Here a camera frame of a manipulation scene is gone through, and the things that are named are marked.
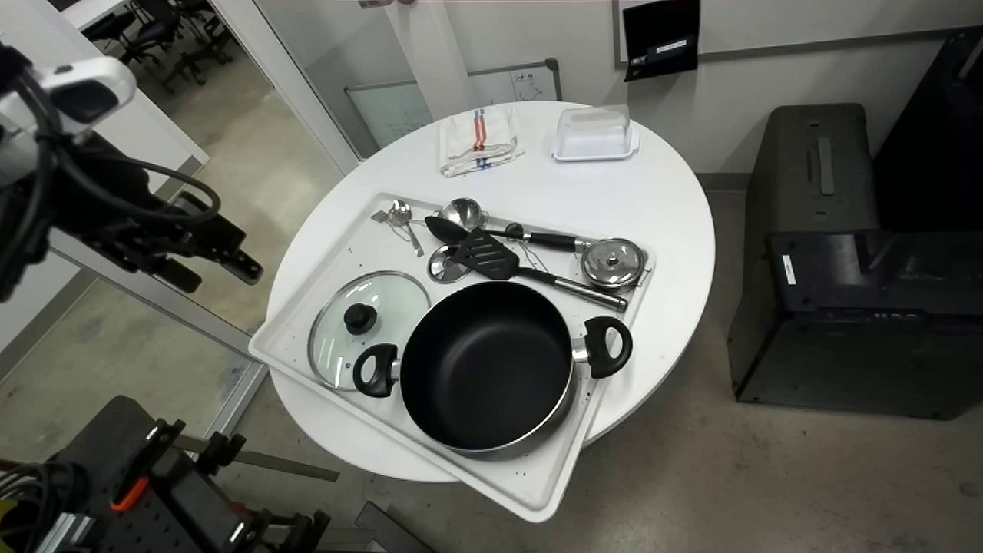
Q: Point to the round shiny metal scoop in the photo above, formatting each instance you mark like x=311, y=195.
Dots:
x=444, y=267

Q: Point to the framed glass board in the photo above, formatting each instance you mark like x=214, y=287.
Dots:
x=396, y=112

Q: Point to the white rectangular tray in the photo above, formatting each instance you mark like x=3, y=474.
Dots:
x=339, y=257

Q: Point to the black office chair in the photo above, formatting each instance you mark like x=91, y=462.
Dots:
x=164, y=36

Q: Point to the tall black panel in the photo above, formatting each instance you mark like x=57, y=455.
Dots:
x=937, y=132

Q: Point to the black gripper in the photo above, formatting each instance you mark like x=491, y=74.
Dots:
x=164, y=226

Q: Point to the black wall sign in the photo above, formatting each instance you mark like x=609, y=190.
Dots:
x=662, y=36

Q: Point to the white wall board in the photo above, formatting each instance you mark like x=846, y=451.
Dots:
x=817, y=20

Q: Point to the glass pot lid black knob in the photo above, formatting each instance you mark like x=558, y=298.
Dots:
x=339, y=326

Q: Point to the clear plastic butter dish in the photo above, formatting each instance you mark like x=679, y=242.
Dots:
x=595, y=132

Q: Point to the grey metal partition frame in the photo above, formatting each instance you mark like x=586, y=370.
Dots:
x=205, y=318

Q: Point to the black tool cart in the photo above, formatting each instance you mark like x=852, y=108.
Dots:
x=113, y=451

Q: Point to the black storage cabinet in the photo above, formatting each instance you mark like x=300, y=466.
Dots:
x=839, y=308

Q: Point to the grey flat metal bar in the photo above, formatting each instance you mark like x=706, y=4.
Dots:
x=267, y=462

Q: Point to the black slotted spatula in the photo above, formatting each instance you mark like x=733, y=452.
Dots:
x=487, y=257

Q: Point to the white cloth red stripe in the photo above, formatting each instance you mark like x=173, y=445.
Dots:
x=455, y=141

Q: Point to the black nylon spoon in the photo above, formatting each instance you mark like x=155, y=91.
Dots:
x=440, y=227

